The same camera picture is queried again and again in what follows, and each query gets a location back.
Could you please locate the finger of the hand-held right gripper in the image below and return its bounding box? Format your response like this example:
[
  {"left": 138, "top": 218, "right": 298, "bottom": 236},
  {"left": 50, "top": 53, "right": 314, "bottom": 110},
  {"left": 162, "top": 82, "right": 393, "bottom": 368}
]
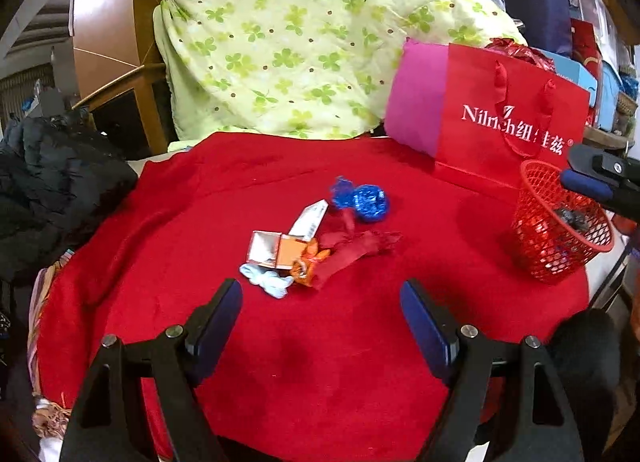
[
  {"left": 569, "top": 143, "right": 640, "bottom": 183},
  {"left": 560, "top": 169, "right": 640, "bottom": 223}
]

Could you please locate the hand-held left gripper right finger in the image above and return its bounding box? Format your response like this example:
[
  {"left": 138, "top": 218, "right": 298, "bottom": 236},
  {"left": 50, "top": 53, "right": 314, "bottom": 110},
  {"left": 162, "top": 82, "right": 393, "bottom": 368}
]
[{"left": 399, "top": 279, "right": 586, "bottom": 462}]

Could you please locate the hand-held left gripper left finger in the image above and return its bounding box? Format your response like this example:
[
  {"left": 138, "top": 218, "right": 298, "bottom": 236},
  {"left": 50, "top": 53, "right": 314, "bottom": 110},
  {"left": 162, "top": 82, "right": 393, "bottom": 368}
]
[{"left": 59, "top": 278, "right": 244, "bottom": 462}]

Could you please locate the light blue wrapper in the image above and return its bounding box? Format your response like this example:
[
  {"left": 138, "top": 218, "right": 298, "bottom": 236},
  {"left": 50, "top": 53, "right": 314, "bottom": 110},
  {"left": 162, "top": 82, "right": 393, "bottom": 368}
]
[{"left": 239, "top": 263, "right": 295, "bottom": 299}]

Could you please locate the red mesh plastic basket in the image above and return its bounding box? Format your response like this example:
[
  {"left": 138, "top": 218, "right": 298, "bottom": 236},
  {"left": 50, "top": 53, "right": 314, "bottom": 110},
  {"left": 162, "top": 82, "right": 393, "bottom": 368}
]
[{"left": 511, "top": 159, "right": 615, "bottom": 284}]

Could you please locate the torn white paper carton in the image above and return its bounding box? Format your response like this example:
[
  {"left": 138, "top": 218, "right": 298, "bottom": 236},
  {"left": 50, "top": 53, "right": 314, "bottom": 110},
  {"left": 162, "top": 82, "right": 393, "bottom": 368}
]
[{"left": 246, "top": 199, "right": 329, "bottom": 272}]

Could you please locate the orange candy wrapper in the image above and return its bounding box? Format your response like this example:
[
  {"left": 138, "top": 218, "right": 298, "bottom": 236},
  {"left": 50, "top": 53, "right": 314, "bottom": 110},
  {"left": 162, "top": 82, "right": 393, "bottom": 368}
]
[{"left": 290, "top": 238, "right": 332, "bottom": 285}]

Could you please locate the blue plastic bag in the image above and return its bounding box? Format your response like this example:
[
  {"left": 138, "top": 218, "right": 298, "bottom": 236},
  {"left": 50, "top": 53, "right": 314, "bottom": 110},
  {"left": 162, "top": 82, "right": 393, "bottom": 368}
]
[{"left": 330, "top": 176, "right": 389, "bottom": 223}]

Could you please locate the dark crumpled wrapper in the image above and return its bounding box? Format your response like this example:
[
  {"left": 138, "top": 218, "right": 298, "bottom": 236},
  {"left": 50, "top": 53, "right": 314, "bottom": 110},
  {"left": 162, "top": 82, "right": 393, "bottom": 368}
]
[{"left": 552, "top": 207, "right": 592, "bottom": 234}]

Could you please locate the blue plastic bin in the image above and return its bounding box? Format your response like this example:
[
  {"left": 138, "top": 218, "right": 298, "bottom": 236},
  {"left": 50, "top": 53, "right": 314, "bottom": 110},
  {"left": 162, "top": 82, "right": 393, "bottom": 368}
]
[{"left": 595, "top": 62, "right": 623, "bottom": 130}]

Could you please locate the light blue cardboard box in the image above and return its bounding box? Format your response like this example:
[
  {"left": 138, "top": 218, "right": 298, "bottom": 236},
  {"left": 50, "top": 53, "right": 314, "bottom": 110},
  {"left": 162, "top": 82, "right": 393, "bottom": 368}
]
[{"left": 537, "top": 49, "right": 598, "bottom": 108}]

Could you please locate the red tablecloth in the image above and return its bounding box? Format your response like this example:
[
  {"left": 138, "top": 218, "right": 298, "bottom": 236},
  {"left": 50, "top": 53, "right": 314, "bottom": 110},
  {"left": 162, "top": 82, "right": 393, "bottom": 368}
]
[{"left": 37, "top": 131, "right": 591, "bottom": 462}]

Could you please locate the red paper gift bag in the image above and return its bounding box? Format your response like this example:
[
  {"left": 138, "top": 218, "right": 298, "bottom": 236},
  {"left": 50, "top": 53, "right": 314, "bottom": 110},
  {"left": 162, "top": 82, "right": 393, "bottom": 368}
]
[{"left": 434, "top": 42, "right": 592, "bottom": 190}]

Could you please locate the red gift box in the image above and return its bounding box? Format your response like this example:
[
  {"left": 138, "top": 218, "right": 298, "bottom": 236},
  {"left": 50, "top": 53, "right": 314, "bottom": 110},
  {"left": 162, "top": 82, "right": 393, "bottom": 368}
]
[{"left": 570, "top": 17, "right": 603, "bottom": 80}]

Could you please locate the crumpled red plastic bag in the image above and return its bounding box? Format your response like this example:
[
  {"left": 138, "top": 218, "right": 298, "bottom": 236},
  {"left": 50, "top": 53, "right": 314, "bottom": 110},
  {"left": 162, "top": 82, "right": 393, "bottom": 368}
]
[{"left": 484, "top": 37, "right": 556, "bottom": 75}]

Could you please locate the clear plastic storage box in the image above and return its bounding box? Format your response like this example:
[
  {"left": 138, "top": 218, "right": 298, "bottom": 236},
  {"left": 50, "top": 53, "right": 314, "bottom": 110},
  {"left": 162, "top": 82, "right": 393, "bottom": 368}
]
[{"left": 560, "top": 0, "right": 616, "bottom": 63}]

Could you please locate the dark round object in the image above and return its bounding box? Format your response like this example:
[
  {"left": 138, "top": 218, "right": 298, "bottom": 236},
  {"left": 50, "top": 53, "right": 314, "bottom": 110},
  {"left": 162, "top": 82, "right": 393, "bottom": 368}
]
[{"left": 550, "top": 309, "right": 618, "bottom": 458}]

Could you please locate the striped fringed cloth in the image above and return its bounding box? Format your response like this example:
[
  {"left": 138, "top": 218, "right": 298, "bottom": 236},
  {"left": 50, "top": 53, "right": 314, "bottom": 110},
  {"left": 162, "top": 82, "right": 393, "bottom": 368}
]
[{"left": 27, "top": 252, "right": 76, "bottom": 443}]

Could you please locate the pink cushion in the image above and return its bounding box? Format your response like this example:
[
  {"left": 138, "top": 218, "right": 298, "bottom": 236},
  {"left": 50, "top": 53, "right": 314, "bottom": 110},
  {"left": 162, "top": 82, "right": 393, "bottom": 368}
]
[{"left": 384, "top": 38, "right": 451, "bottom": 158}]

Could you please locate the black padded jacket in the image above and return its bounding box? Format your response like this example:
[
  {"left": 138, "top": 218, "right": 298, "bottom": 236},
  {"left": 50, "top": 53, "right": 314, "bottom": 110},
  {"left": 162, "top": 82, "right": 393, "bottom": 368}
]
[{"left": 0, "top": 109, "right": 138, "bottom": 288}]

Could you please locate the green clover print blanket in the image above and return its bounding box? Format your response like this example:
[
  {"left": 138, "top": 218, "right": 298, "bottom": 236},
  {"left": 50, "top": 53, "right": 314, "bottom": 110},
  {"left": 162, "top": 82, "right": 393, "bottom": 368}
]
[{"left": 152, "top": 0, "right": 528, "bottom": 140}]

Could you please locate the navy bag with orange handles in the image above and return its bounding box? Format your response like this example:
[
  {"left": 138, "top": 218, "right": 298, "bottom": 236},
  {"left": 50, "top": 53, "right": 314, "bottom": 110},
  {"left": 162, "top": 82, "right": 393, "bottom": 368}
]
[{"left": 502, "top": 0, "right": 573, "bottom": 58}]

